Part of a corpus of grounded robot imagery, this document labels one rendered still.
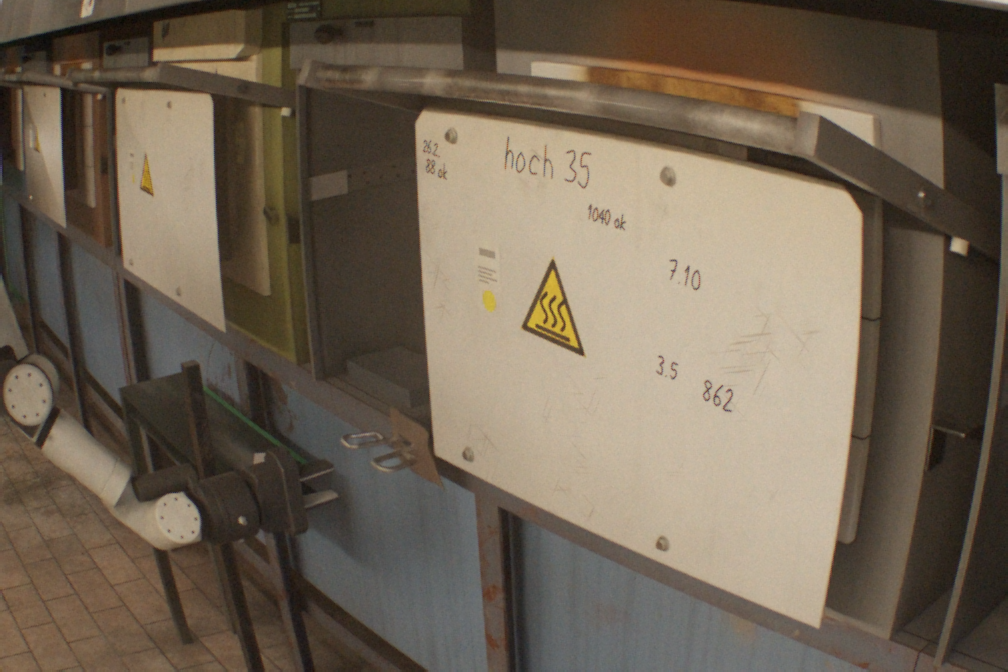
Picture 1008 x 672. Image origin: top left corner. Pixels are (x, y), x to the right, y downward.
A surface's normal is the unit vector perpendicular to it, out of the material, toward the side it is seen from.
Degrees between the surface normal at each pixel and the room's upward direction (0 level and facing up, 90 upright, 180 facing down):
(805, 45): 90
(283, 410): 90
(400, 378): 0
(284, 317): 90
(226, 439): 0
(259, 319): 90
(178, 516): 60
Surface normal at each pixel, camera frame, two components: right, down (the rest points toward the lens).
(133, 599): -0.04, -0.96
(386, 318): 0.60, 0.21
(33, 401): 0.28, 0.07
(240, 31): -0.33, 0.29
